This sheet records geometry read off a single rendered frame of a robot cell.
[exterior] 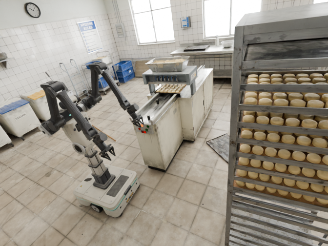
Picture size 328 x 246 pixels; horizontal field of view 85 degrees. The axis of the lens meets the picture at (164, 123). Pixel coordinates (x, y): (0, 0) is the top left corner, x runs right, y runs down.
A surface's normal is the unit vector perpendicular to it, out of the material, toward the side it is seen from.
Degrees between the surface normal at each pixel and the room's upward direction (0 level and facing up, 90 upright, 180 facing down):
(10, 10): 90
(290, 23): 90
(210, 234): 0
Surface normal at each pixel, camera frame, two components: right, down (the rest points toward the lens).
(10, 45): 0.87, 0.14
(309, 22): -0.40, 0.54
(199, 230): -0.15, -0.83
